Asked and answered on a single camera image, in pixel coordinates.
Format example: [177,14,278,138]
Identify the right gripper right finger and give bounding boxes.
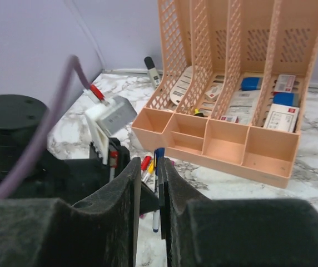
[157,158,318,266]

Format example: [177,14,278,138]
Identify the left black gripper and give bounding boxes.
[44,137,160,216]

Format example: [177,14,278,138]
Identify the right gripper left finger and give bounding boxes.
[0,157,141,266]

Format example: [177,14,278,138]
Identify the blue white pen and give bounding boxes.
[152,175,160,233]

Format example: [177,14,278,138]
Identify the yellow white pen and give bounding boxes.
[142,161,154,183]

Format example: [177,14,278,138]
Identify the red white pen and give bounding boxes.
[141,155,152,173]

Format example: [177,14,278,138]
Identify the blue pen cap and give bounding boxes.
[154,147,165,176]

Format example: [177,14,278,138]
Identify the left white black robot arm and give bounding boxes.
[0,95,130,220]

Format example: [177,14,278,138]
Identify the white oval card pack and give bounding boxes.
[170,66,193,105]

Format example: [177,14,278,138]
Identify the orange plastic desk organizer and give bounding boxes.
[132,1,318,188]

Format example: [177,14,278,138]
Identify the black grey stapler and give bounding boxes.
[144,56,161,89]

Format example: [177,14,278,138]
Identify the white red box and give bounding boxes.
[264,103,300,132]

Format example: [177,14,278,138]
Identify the blue box in organizer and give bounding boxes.
[241,77,263,91]

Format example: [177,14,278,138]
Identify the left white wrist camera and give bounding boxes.
[85,96,137,165]

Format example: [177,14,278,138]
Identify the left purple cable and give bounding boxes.
[0,55,106,201]

